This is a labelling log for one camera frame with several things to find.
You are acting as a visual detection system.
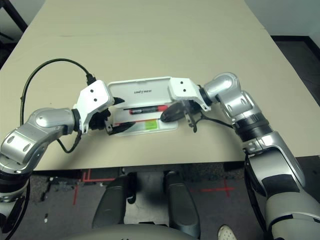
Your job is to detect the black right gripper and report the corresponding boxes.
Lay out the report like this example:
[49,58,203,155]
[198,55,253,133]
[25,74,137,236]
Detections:
[159,99,204,132]

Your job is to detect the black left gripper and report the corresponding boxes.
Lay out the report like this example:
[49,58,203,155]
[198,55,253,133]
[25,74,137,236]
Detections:
[88,96,137,136]

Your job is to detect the black marker with red cap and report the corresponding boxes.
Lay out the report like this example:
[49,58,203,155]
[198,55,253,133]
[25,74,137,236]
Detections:
[128,104,168,115]

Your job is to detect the white plastic pencil case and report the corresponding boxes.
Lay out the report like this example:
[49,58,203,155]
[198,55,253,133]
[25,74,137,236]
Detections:
[107,76,180,138]

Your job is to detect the grey robot left leg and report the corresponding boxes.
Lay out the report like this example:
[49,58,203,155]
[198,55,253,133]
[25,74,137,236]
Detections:
[91,176,137,230]

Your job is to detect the grey robot leg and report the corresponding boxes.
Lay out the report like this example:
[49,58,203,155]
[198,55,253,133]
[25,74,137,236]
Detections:
[91,176,137,230]
[163,171,201,238]

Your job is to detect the grey robot right leg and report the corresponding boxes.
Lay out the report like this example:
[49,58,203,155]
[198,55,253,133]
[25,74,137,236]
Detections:
[163,171,201,238]

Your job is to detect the red floor tape cross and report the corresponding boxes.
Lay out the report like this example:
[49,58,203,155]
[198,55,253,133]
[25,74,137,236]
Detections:
[201,179,236,198]

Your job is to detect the grey robot torso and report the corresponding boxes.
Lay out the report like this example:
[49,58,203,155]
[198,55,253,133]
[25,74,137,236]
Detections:
[68,223,198,240]

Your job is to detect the white bystander shoe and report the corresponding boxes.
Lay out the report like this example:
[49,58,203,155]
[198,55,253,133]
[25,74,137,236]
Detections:
[217,224,237,240]

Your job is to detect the beige side table black legs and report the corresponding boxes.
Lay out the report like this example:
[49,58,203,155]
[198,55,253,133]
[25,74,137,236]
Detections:
[0,0,28,28]

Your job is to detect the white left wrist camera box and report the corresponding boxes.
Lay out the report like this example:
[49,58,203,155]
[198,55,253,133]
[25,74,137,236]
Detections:
[72,79,115,134]

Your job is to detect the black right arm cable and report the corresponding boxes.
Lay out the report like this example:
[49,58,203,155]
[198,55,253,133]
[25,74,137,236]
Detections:
[192,113,268,231]

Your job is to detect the dark metal table frame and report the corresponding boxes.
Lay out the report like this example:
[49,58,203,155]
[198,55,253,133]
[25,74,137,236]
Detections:
[119,166,181,178]

